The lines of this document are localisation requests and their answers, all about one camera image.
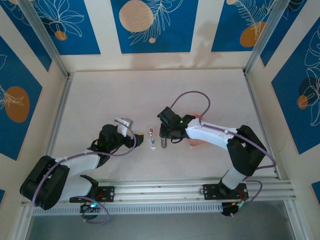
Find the grey slotted cable tray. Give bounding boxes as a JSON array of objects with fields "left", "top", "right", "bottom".
[{"left": 32, "top": 201, "right": 224, "bottom": 216}]

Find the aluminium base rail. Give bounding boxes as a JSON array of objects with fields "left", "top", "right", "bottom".
[{"left": 21, "top": 176, "right": 296, "bottom": 204}]

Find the blue floral wall panel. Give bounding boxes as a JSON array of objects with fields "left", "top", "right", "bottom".
[
  {"left": 211, "top": 0, "right": 279, "bottom": 53},
  {"left": 271, "top": 24, "right": 320, "bottom": 155},
  {"left": 0, "top": 36, "right": 43, "bottom": 161},
  {"left": 259, "top": 0, "right": 320, "bottom": 68},
  {"left": 110, "top": 0, "right": 200, "bottom": 54},
  {"left": 23, "top": 0, "right": 102, "bottom": 56},
  {"left": 0, "top": 0, "right": 53, "bottom": 73}
]

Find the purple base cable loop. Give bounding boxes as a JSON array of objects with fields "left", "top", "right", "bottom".
[{"left": 81, "top": 196, "right": 111, "bottom": 225}]

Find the aluminium table side rail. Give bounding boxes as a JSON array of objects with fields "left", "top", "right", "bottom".
[
  {"left": 41, "top": 71, "right": 75, "bottom": 176},
  {"left": 243, "top": 69, "right": 282, "bottom": 180}
]

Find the aluminium frame post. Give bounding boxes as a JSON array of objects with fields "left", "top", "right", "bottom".
[
  {"left": 18, "top": 0, "right": 71, "bottom": 79},
  {"left": 243, "top": 0, "right": 292, "bottom": 76}
]

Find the small circuit board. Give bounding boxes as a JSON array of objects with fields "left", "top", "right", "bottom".
[
  {"left": 80, "top": 202, "right": 101, "bottom": 215},
  {"left": 221, "top": 199, "right": 250, "bottom": 218}
]

